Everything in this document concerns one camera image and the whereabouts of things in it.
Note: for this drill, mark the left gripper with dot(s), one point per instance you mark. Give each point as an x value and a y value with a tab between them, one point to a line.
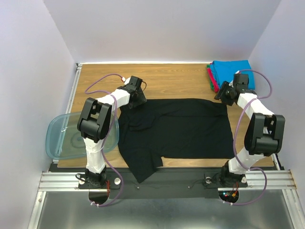
142	99

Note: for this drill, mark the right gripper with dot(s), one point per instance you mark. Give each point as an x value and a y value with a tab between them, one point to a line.
220	94

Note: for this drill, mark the black t-shirt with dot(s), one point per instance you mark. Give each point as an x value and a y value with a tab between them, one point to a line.
173	128

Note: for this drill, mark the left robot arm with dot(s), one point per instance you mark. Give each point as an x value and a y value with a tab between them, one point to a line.
95	122

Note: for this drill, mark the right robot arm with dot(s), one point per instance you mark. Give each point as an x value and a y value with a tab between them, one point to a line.
264	135

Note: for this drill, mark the folded red t-shirt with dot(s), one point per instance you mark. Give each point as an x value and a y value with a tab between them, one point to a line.
216	87

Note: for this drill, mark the folded blue t-shirt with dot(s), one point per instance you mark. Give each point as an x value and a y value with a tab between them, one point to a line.
225	70

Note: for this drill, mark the folded green t-shirt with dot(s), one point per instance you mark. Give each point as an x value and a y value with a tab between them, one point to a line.
209	77

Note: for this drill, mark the clear blue plastic bin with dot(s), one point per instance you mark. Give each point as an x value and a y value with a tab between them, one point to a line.
63	140

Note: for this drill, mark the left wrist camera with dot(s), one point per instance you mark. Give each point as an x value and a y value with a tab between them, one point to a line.
135	82

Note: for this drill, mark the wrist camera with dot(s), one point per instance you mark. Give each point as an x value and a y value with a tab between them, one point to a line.
241	82
135	82

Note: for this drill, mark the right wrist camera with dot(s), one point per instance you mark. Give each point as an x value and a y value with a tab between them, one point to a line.
241	82

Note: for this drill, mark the left aluminium side rail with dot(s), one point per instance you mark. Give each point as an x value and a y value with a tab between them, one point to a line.
74	87

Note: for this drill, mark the aluminium frame rail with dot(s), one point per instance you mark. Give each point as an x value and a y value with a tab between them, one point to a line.
65	182

